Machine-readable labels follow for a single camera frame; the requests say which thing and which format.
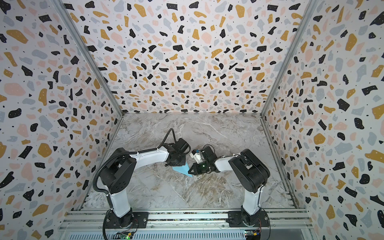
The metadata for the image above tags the light blue paper sheet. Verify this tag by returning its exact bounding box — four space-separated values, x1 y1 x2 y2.
172 163 193 178

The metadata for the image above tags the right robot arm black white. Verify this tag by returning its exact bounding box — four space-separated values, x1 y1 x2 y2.
188 145 271 225

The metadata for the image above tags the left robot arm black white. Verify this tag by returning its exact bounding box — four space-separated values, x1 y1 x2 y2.
93 138 191 219

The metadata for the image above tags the left green circuit board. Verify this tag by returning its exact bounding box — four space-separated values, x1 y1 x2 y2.
113 231 134 240

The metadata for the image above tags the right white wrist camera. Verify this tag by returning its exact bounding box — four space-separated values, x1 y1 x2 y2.
190 150 204 164

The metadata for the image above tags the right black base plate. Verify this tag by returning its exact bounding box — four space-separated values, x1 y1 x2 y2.
226 210 270 228

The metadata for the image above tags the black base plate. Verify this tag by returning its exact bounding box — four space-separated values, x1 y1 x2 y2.
226 210 270 228
105 211 149 229

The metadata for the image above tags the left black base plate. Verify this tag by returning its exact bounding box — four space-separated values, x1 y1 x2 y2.
105 211 149 229

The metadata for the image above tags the right circuit board with wires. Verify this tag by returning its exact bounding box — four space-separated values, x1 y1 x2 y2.
245 230 261 240

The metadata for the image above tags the aluminium front rail frame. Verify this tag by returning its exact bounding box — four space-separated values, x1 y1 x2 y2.
57 209 317 240

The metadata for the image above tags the left aluminium corner post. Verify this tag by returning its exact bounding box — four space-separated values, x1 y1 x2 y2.
52 1 124 118

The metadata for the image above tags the aluminium corner post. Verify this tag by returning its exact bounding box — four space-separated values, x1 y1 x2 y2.
260 0 319 118
52 1 124 118

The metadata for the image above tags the right aluminium corner post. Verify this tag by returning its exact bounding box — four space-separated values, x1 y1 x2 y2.
260 0 319 118

